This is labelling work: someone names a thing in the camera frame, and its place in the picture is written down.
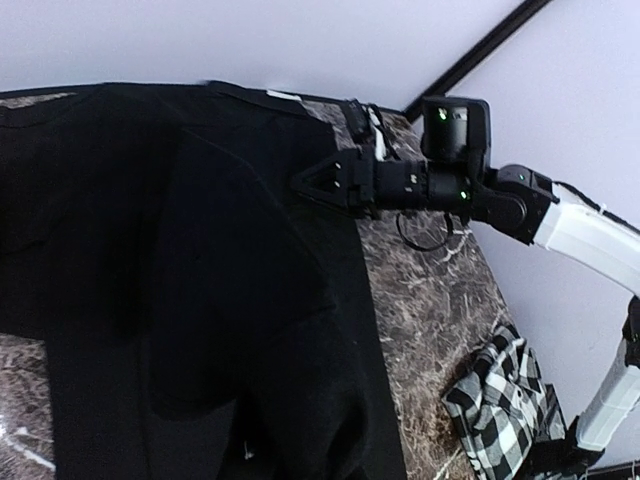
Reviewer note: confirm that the right black frame post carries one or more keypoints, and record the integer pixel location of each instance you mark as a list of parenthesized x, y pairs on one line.
[(478, 53)]

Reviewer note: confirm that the white tape strip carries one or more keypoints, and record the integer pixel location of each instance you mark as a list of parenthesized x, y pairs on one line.
[(284, 96)]

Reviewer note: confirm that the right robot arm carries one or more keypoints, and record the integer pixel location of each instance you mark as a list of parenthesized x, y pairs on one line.
[(454, 177)]

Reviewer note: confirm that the black white plaid shirt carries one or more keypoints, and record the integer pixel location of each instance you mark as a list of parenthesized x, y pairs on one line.
[(501, 407)]

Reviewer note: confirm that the black long sleeve shirt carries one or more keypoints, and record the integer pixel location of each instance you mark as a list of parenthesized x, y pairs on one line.
[(201, 321)]

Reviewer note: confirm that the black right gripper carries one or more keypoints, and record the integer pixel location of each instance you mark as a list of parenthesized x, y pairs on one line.
[(318, 183)]

